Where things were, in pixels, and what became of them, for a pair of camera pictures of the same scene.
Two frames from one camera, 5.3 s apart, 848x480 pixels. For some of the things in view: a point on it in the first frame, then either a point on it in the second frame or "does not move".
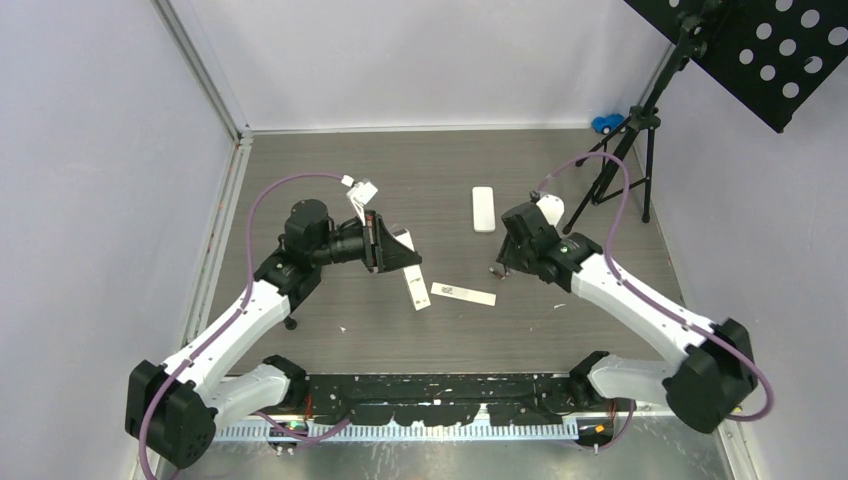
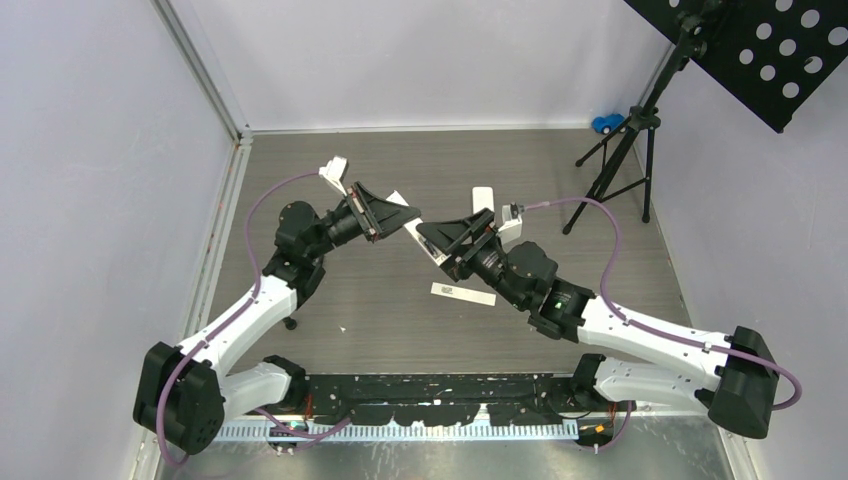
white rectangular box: [414, 276] -> [437, 256]
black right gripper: [507, 255] -> [448, 236]
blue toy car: [608, 123] does not move
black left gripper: [382, 252] -> [379, 217]
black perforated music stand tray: [770, 54] does not move
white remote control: [483, 209] does not move
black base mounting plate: [450, 398] does not move
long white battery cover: [466, 294] does not move
